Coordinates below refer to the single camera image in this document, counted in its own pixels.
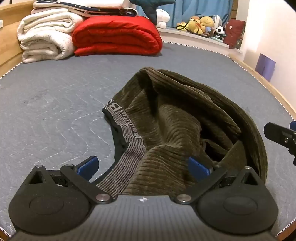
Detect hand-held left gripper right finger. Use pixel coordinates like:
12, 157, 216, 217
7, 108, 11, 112
173, 157, 265, 205

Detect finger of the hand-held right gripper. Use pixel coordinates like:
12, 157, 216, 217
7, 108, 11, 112
264, 120, 296, 166

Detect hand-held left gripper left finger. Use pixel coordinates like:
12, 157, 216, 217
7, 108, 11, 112
22, 155, 114, 205

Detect olive corduroy pants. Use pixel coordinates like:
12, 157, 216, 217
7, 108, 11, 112
96, 67, 269, 196

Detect purple box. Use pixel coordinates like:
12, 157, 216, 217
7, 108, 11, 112
255, 53, 276, 81

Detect grey quilted mattress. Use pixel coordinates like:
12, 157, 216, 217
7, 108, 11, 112
0, 42, 296, 239

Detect dark red cushion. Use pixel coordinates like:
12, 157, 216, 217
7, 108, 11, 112
223, 19, 246, 49

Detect panda plush toy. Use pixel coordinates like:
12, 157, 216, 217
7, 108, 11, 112
214, 26, 227, 39

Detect yellow plush toy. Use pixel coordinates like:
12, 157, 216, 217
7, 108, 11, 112
177, 16, 215, 35

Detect red folded quilt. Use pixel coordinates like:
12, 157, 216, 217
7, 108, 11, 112
72, 15, 163, 56

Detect white folded blanket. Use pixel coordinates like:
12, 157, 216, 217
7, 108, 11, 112
17, 8, 84, 63

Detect blue curtain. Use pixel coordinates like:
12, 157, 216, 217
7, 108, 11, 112
136, 0, 236, 28

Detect white plush toy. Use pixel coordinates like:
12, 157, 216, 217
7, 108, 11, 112
156, 9, 170, 29

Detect dark teal shark plush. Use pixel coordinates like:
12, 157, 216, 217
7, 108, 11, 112
131, 0, 176, 26

